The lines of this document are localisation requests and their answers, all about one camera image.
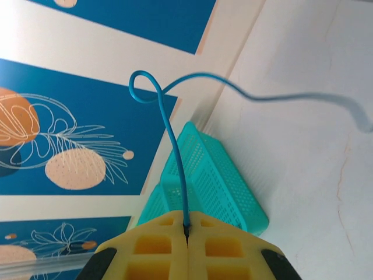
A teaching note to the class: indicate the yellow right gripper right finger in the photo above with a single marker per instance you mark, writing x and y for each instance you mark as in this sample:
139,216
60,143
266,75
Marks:
253,256

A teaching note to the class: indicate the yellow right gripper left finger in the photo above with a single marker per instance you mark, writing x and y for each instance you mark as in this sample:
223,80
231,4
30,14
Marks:
125,256

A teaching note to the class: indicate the teal perforated plastic basket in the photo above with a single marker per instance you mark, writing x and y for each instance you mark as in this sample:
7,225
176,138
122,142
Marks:
151,204
221,181

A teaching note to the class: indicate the blue poster with flower outline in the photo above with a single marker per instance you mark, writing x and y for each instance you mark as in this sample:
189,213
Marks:
43,233

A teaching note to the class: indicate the blue poster with peach circle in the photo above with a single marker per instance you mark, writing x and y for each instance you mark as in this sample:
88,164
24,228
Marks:
116,116

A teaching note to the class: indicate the blue poster with orange circle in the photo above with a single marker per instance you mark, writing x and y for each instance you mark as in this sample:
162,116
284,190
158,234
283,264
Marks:
145,17

